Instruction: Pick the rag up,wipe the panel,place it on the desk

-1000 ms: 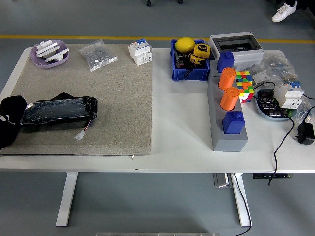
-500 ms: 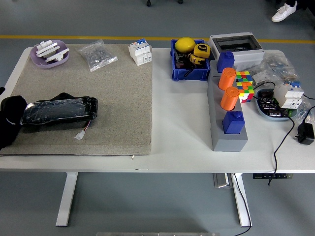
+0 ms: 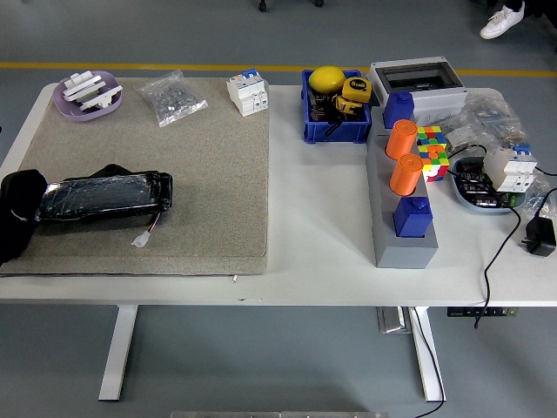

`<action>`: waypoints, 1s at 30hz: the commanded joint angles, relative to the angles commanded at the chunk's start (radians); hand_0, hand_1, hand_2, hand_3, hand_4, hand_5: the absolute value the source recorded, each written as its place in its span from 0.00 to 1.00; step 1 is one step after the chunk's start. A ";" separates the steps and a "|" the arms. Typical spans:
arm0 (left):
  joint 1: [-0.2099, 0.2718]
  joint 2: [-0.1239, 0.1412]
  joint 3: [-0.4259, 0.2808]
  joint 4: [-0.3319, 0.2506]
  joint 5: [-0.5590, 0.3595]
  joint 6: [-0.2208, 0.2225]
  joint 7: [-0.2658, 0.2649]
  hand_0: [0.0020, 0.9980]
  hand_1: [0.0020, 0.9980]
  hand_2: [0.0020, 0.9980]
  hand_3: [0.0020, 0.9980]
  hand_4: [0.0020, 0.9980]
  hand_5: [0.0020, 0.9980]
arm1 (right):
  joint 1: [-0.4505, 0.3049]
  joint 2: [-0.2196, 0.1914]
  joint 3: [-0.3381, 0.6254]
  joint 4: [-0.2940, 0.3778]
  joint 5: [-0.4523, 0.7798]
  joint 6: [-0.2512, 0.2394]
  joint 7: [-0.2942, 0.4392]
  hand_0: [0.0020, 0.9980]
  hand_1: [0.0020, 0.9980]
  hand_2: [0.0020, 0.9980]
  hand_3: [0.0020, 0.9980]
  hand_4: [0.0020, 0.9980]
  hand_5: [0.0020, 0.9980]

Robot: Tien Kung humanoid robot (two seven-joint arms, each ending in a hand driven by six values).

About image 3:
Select black film-wrapped panel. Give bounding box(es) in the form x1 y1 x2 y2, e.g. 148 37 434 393
35 163 174 230

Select black rag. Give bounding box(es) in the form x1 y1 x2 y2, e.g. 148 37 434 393
0 169 49 266

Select black table control panel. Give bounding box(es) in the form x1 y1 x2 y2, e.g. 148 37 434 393
446 307 520 318

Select grey-brown table mat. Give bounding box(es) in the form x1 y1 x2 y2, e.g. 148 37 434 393
0 77 271 277

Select blue plastic bin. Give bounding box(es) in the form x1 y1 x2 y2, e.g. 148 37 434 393
301 69 373 145

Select white circuit breaker blue switches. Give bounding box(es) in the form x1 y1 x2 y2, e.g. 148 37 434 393
483 143 539 194
226 68 271 118

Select yellow and black tape measure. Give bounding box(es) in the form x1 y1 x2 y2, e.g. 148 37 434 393
333 95 362 118

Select orange cylinder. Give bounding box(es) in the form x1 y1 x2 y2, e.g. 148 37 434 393
386 120 419 161
389 153 423 196

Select blue block with knob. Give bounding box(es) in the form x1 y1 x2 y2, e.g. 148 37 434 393
393 196 434 239
382 91 415 131

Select grey block holder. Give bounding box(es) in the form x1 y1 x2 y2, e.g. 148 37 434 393
365 113 440 269

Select yellow round dome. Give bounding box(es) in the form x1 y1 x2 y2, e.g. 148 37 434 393
308 65 347 96

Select clear bag of screws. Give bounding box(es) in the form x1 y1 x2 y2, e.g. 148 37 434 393
134 69 209 129

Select grey metal box under table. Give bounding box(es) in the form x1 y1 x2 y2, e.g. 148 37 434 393
376 307 413 335

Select colourful puzzle cube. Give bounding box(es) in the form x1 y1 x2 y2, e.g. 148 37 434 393
416 125 451 183

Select light blue tray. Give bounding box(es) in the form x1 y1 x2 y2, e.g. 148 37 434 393
449 156 527 216

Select white table leg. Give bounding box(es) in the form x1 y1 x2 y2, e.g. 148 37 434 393
408 306 446 402
97 304 139 401

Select white plastic clip piece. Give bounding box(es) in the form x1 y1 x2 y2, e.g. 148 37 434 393
64 71 106 99
77 84 124 111

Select clear bag of small parts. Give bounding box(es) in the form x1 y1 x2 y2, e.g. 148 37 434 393
446 93 530 152

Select purple oval tray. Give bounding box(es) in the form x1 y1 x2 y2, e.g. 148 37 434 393
52 71 124 123

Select clear plastic bag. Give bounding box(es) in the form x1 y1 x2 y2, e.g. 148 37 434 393
517 167 557 219

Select black power adapter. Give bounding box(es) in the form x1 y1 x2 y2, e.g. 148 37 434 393
520 216 557 258

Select white shoe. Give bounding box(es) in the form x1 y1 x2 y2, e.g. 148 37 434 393
480 1 527 40

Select white connector with coloured wires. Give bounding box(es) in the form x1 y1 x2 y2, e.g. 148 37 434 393
131 212 163 249

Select grey electrical enclosure box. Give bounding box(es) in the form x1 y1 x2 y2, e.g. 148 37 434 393
368 57 469 127

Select black adapter cable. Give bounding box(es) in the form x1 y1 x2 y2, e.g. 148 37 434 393
473 187 557 330

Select black floor cable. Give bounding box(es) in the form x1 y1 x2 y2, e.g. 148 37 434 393
408 307 446 418

